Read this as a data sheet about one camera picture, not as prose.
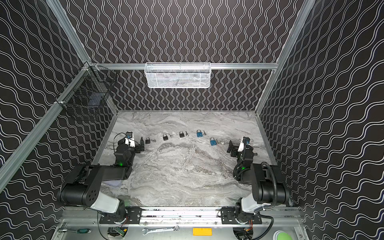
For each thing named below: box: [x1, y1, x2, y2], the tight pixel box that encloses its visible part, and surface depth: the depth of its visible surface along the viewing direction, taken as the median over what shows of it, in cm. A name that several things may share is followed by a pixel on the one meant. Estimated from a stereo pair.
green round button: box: [277, 232, 293, 240], surface depth 70 cm
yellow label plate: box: [192, 227, 213, 236], surface depth 72 cm
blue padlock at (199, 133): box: [196, 129, 203, 138], surface depth 109 cm
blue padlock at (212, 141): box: [210, 137, 217, 146], surface depth 105 cm
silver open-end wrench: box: [142, 225, 180, 236], surface depth 72 cm
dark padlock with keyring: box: [163, 133, 174, 141], surface depth 108 cm
